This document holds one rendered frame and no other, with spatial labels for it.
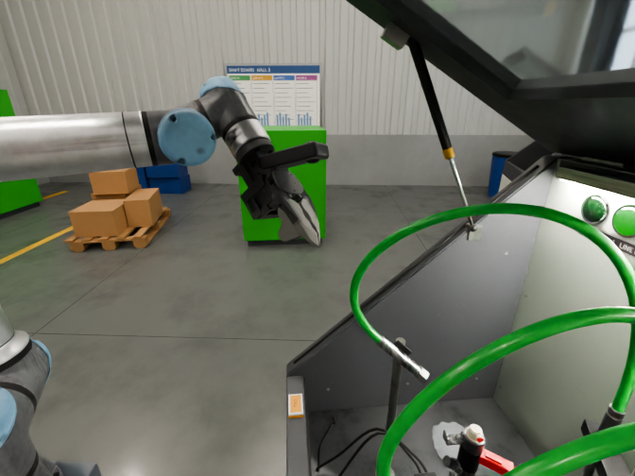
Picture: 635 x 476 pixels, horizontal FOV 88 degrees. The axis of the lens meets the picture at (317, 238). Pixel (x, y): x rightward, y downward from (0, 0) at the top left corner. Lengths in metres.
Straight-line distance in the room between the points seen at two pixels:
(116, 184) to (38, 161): 4.30
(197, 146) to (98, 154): 0.12
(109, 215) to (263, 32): 4.31
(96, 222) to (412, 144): 5.43
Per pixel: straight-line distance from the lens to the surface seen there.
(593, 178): 0.70
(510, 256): 0.82
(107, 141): 0.51
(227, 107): 0.64
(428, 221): 0.46
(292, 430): 0.75
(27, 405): 0.79
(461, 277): 0.79
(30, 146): 0.52
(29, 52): 8.87
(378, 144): 6.87
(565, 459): 0.30
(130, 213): 4.58
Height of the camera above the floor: 1.55
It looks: 22 degrees down
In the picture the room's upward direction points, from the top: straight up
